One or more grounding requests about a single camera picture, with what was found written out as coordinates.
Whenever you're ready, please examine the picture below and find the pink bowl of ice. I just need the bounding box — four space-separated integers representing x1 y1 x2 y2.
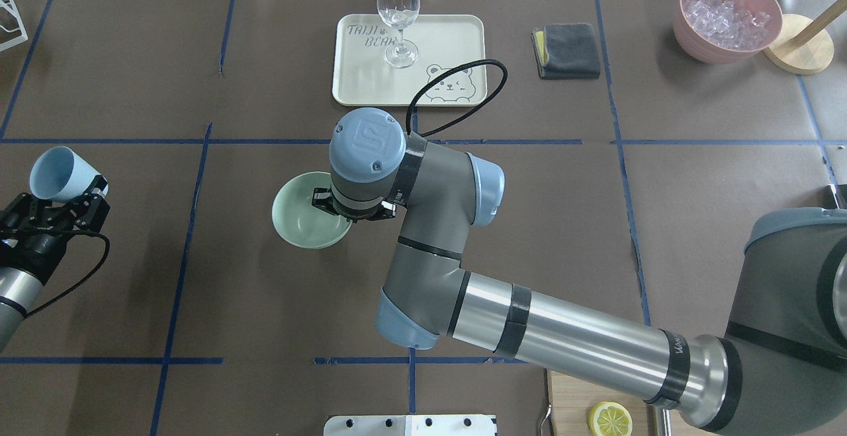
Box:
674 0 783 64

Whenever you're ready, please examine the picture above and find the cream bear tray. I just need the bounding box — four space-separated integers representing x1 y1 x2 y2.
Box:
332 14 488 107

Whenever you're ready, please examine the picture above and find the light blue plastic cup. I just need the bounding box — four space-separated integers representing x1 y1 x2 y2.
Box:
29 146 100 204

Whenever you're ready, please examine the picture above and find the grey folded cloth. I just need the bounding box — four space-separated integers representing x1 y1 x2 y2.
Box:
531 23 601 80

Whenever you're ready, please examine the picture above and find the clear wine glass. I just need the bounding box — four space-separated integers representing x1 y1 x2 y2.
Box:
377 0 420 69

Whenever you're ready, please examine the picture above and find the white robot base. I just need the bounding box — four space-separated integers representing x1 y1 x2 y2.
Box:
323 414 498 435

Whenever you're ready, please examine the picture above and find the white cup rack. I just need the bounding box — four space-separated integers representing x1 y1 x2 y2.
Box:
1 0 29 51

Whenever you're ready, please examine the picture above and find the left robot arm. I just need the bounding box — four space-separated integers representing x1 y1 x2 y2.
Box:
1 175 110 347

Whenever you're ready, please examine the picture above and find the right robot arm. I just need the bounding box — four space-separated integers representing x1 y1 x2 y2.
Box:
326 108 845 435

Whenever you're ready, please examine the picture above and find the half lemon slice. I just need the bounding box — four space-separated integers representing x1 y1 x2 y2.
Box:
587 401 633 436

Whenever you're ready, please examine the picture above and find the wooden cutting board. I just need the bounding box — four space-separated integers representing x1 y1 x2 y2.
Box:
546 370 669 436

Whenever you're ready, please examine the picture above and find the wooden stand with carton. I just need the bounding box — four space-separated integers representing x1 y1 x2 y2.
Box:
764 0 846 76

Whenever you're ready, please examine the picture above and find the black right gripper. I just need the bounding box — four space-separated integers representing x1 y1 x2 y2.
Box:
311 188 396 222

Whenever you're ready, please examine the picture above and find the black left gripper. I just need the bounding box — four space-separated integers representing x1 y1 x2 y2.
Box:
1 179 110 284

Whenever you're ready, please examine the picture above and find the green ceramic bowl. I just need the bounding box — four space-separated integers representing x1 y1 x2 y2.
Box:
271 171 352 249

